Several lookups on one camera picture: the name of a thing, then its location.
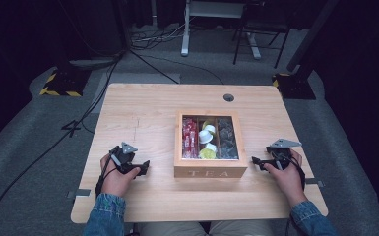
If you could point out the person's right hand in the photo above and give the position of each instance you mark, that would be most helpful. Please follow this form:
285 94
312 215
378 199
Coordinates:
288 183

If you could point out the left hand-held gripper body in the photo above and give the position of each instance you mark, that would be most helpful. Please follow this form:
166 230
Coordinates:
121 160

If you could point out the person's beige trousers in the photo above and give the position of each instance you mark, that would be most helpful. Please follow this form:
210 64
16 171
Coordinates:
170 229

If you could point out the black metal chair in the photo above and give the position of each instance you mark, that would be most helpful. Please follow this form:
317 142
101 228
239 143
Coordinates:
262 28

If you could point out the white desk frame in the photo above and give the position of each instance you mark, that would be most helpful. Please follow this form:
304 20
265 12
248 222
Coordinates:
185 36

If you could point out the grey metal table bracket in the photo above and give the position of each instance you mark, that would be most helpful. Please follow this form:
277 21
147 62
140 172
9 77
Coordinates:
315 182
80 192

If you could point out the black stand with striped base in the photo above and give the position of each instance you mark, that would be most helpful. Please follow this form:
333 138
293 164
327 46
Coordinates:
64 83
295 87

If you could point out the yellow lid capsule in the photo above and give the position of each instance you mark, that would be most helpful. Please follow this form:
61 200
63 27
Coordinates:
206 123
206 154

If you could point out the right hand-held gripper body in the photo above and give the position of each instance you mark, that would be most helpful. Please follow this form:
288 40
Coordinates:
280 154

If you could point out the wooden tea box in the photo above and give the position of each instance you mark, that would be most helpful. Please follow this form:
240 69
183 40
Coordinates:
210 172

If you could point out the person's left hand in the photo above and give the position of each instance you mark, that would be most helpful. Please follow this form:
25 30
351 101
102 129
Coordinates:
114 183

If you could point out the white capsule cup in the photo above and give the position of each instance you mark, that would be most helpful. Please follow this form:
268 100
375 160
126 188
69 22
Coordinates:
212 147
210 128
205 136

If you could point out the pile of dark tea packets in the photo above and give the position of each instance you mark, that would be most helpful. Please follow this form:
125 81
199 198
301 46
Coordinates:
227 137

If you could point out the stack of red sachets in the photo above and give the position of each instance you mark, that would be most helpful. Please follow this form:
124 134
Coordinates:
189 141

